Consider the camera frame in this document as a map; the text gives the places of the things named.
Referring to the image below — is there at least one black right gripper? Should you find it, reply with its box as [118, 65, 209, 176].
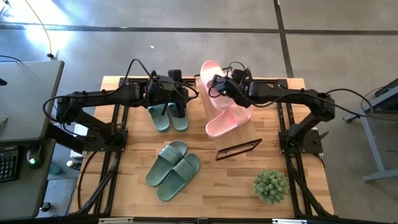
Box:
[208, 68, 252, 108]

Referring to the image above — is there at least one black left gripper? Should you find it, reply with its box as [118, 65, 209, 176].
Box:
[146, 69, 189, 119]

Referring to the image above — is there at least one green rubber slide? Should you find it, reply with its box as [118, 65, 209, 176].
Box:
[157, 152, 201, 202]
[167, 102, 189, 132]
[148, 104, 171, 133]
[146, 140, 188, 187]

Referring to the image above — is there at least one pink rubber slide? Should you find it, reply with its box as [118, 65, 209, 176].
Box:
[200, 60, 233, 110]
[205, 105, 254, 139]

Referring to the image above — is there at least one round artificial green plant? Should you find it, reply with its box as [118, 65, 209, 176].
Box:
[253, 169, 289, 205]

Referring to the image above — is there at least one small white bottle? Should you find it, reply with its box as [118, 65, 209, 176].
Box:
[66, 159, 82, 171]

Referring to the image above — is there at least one small teal object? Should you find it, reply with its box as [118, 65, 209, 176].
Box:
[49, 162, 63, 175]

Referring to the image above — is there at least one grey desk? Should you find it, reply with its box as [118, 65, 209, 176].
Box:
[0, 60, 65, 218]

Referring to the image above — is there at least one black computer mouse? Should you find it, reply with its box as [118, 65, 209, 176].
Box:
[26, 148, 45, 170]

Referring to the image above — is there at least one grey metal stand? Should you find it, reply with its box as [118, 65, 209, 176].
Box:
[343, 77, 398, 184]

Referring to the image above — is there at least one black keyboard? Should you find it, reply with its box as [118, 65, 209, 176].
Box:
[0, 146, 20, 184]

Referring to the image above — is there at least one black aluminium table frame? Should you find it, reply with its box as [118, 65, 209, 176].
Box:
[71, 76, 338, 218]

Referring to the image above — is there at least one wooden shelf black metal frame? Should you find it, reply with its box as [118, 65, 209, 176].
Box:
[195, 76, 263, 162]

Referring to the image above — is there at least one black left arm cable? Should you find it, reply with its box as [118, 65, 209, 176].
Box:
[119, 58, 200, 100]

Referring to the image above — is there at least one thin black floor cable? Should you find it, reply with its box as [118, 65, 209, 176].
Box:
[24, 0, 56, 60]

